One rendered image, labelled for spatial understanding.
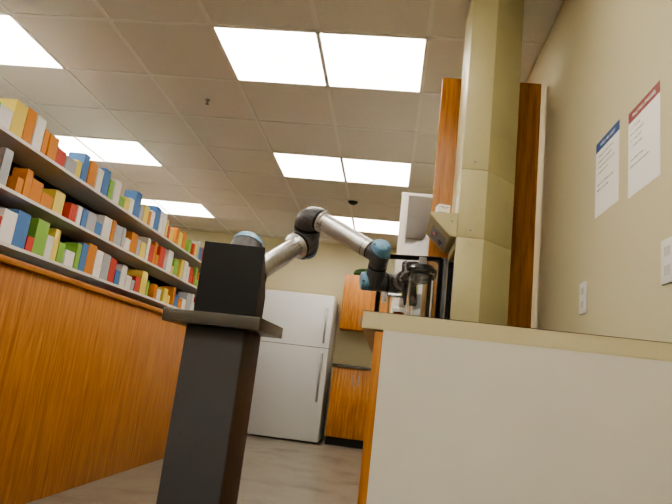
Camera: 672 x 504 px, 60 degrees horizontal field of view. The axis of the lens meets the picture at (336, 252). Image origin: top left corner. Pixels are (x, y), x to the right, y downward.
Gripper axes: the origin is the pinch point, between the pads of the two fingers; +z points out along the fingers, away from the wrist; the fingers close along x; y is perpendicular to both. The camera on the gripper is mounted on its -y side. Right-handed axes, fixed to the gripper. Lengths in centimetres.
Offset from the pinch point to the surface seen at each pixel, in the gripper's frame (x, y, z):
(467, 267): 26.9, 11.7, -24.4
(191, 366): -73, -40, 1
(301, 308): 16, 48, -532
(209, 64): -103, 148, -153
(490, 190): 35, 46, -24
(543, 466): 6, -52, 77
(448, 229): 18.4, 27.0, -26.5
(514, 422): -1, -44, 75
